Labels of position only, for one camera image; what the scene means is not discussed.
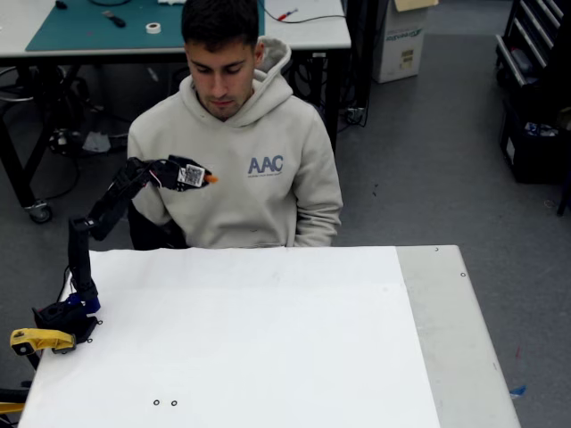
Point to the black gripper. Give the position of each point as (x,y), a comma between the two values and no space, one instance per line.
(194,176)

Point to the small orange object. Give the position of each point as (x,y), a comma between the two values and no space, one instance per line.
(212,179)

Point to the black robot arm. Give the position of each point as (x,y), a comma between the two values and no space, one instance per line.
(80,263)

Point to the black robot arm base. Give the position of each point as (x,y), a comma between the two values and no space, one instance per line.
(62,320)

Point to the man in beige hoodie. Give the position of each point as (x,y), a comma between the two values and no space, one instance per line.
(250,200)

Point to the black chair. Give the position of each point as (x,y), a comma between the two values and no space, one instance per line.
(147,232)

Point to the white crumpled rag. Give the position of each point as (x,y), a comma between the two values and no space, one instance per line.
(96,142)

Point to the white tape roll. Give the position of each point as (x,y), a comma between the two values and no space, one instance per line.
(153,27)

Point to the grey caster wheel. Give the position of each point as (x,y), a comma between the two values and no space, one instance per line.
(39,213)

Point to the black utility knife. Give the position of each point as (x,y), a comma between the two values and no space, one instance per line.
(113,18)

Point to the white paper sheet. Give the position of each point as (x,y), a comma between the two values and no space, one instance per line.
(267,334)

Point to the green cutting mat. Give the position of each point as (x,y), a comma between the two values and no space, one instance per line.
(89,31)

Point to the white workbench table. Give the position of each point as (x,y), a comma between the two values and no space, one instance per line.
(312,35)

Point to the small black object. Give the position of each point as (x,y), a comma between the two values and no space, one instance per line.
(61,5)

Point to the yellow clamp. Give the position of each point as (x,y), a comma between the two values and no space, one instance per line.
(35,339)

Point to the white cardboard box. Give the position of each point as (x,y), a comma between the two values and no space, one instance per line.
(397,53)

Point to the beige paper folder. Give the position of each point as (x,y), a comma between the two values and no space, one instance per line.
(415,3)

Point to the black storage bin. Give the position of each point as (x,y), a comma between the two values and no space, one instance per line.
(531,156)

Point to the black tool drawer cabinet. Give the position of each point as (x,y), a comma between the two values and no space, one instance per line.
(531,40)

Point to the blue tape scrap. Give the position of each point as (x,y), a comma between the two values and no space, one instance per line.
(518,391)

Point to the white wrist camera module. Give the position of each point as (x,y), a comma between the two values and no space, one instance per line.
(192,175)

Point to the black metal post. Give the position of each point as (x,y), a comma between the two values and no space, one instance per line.
(361,53)

